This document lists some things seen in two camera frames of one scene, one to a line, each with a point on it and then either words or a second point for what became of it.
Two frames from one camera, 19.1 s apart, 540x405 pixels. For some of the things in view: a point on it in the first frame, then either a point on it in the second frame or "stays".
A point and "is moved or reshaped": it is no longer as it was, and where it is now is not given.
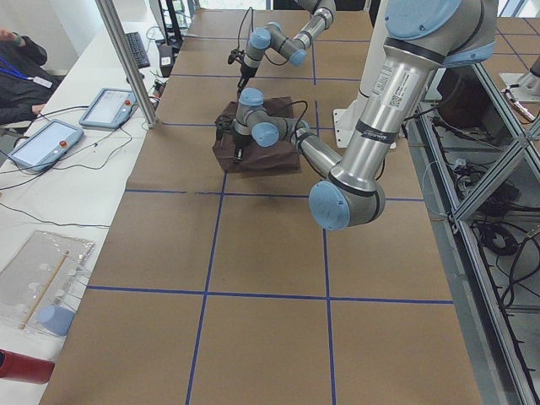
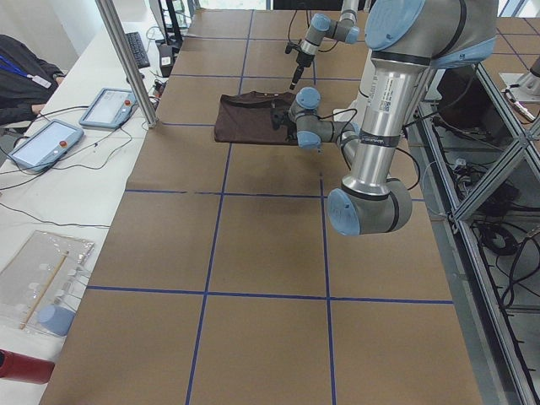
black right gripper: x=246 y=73 → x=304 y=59
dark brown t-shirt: x=240 y=153 is moved or reshaped
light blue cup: x=59 y=319 stays
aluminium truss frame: x=479 y=166 stays
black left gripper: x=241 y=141 → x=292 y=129
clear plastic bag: x=40 y=286 stays
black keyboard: x=137 y=45 stays
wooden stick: x=45 y=288 stays
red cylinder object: x=25 y=368 stays
